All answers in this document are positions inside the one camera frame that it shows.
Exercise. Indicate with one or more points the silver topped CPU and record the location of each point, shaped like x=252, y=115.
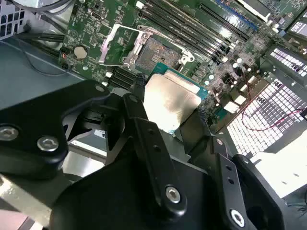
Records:
x=168, y=100

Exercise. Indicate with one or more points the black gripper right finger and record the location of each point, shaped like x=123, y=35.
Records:
x=249, y=191

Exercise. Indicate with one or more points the metal socket cover frame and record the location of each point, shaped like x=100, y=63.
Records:
x=106, y=46

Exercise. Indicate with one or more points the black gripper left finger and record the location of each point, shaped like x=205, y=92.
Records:
x=28, y=134

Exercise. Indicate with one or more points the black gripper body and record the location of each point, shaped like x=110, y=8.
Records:
x=115, y=203

